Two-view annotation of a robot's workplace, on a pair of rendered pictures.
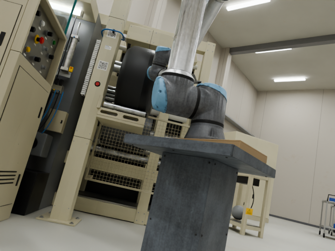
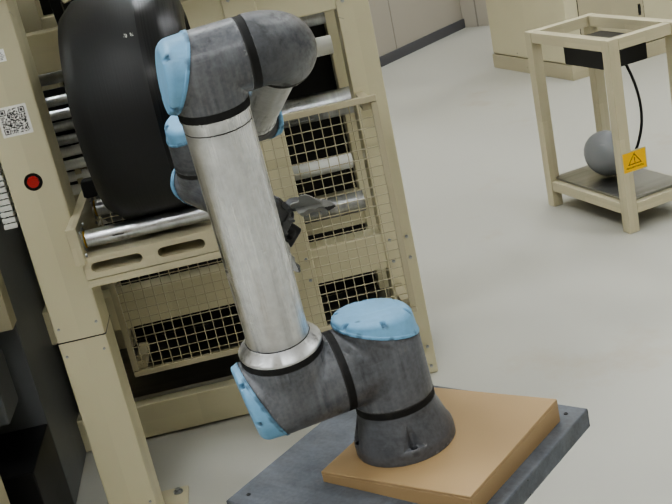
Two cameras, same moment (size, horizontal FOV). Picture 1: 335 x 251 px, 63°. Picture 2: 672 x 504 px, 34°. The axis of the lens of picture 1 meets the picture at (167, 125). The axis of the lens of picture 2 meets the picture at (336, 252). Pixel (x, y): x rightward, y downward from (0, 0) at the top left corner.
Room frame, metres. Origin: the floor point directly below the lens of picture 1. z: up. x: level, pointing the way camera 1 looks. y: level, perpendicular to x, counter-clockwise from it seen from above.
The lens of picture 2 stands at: (-0.62, -0.20, 1.67)
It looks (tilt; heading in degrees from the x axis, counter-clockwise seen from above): 19 degrees down; 2
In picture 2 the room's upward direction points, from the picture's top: 12 degrees counter-clockwise
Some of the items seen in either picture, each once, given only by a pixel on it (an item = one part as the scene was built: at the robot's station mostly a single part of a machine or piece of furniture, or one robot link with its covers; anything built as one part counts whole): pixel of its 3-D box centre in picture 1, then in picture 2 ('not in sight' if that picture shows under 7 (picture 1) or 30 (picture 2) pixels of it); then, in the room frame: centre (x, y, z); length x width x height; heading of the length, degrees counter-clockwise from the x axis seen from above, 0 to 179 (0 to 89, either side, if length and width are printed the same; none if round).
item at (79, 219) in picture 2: (102, 107); (84, 224); (2.15, 0.54, 0.90); 0.40 x 0.03 x 0.10; 5
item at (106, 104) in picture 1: (124, 109); (150, 224); (2.03, 0.35, 0.90); 0.35 x 0.05 x 0.05; 95
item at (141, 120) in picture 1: (121, 117); (154, 248); (2.03, 0.35, 0.84); 0.36 x 0.09 x 0.06; 95
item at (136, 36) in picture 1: (158, 45); not in sight; (2.48, 0.27, 1.71); 0.61 x 0.25 x 0.15; 95
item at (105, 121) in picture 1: (121, 125); (160, 245); (2.17, 0.37, 0.80); 0.37 x 0.36 x 0.02; 5
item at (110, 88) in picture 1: (106, 101); (69, 141); (2.53, 0.62, 1.05); 0.20 x 0.15 x 0.30; 95
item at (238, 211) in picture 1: (242, 201); (609, 119); (3.93, -1.28, 0.40); 0.60 x 0.35 x 0.80; 21
